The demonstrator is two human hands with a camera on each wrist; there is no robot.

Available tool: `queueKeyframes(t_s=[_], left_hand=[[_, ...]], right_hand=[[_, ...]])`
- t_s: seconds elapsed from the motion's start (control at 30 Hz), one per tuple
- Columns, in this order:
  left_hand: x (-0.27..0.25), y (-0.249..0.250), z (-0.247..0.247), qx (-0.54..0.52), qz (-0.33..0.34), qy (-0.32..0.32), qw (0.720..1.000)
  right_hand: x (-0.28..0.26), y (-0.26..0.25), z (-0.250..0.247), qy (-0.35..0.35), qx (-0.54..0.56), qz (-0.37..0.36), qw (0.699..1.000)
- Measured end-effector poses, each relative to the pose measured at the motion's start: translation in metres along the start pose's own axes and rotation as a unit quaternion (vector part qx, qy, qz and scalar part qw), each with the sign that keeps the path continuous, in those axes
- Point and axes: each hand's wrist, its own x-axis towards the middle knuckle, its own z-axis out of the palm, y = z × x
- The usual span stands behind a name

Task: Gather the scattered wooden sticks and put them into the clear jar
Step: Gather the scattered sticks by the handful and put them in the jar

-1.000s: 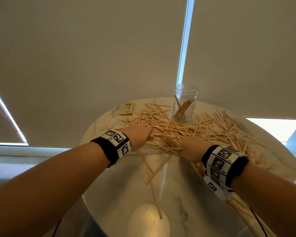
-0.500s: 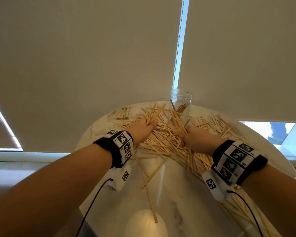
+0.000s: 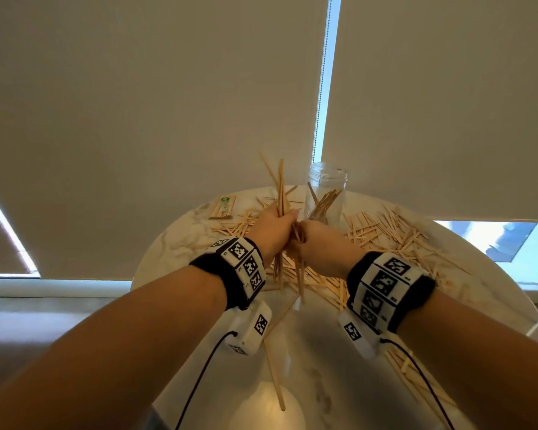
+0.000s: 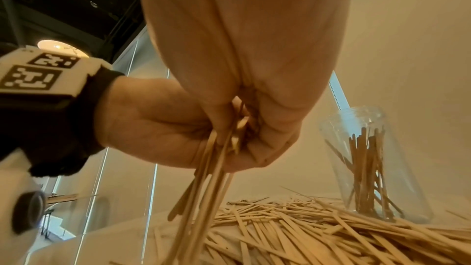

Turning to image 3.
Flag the person's right hand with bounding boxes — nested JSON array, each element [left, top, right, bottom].
[[291, 219, 369, 281]]

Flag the person's left hand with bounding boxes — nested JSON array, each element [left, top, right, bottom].
[[246, 205, 299, 267]]

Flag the bundle of long wooden sticks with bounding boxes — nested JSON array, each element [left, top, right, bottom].
[[259, 152, 306, 305]]

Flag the person's right forearm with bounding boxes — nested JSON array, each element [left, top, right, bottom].
[[395, 288, 538, 430]]

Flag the person's left forearm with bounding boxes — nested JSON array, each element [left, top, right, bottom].
[[0, 264, 230, 430]]

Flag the wooden sticks in jar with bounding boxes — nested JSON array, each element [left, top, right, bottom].
[[307, 182, 344, 222]]

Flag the clear plastic jar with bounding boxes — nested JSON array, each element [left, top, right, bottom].
[[303, 162, 349, 230]]

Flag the wrapped packet of sticks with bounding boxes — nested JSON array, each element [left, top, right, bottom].
[[208, 194, 237, 220]]

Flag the black marker wristband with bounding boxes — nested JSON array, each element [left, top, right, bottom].
[[189, 236, 268, 311], [346, 251, 437, 335]]

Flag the pile of scattered wooden sticks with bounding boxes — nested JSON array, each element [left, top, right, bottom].
[[205, 185, 472, 411]]

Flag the single long wooden stick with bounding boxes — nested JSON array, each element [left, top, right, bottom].
[[263, 339, 287, 412], [265, 295, 299, 338]]

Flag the wide beige roller blind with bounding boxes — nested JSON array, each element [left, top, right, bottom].
[[0, 0, 331, 281]]

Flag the window pane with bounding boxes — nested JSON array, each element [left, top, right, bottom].
[[434, 220, 538, 285]]

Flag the narrow beige roller blind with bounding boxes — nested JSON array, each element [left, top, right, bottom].
[[0, 206, 30, 274]]

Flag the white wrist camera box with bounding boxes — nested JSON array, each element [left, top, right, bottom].
[[226, 301, 273, 356], [338, 308, 390, 360]]

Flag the blind bead chain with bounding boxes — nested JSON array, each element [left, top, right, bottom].
[[312, 0, 332, 162]]

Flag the black cable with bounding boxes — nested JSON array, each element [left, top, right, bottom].
[[175, 331, 239, 430], [380, 337, 456, 430]]

